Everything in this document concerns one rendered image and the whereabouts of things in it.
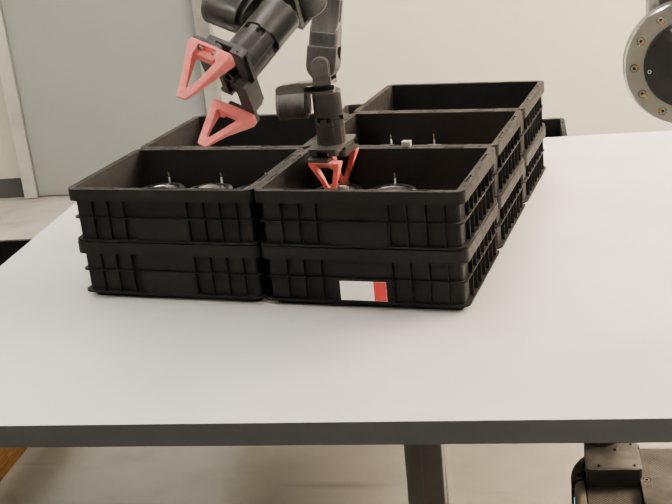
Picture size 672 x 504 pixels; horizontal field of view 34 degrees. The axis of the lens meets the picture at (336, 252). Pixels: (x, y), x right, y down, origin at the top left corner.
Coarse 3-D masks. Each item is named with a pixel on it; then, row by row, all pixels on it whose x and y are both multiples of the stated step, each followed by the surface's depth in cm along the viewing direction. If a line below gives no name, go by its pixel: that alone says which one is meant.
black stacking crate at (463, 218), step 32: (384, 160) 224; (416, 160) 222; (448, 160) 220; (480, 192) 206; (288, 224) 205; (320, 224) 203; (352, 224) 200; (384, 224) 198; (416, 224) 196; (448, 224) 194; (480, 224) 206
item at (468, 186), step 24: (288, 168) 218; (480, 168) 204; (264, 192) 203; (288, 192) 202; (312, 192) 200; (336, 192) 199; (360, 192) 197; (384, 192) 196; (408, 192) 194; (432, 192) 193; (456, 192) 191
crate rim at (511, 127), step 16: (368, 112) 255; (384, 112) 254; (400, 112) 252; (416, 112) 251; (432, 112) 249; (448, 112) 248; (464, 112) 247; (480, 112) 245; (496, 112) 244; (512, 112) 243; (512, 128) 232; (432, 144) 223; (448, 144) 222; (464, 144) 220; (480, 144) 219; (496, 144) 218
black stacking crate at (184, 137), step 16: (192, 128) 265; (256, 128) 265; (272, 128) 263; (288, 128) 262; (304, 128) 261; (160, 144) 251; (176, 144) 258; (192, 144) 266; (224, 144) 269; (240, 144) 268; (256, 144) 266; (272, 144) 265; (288, 144) 263
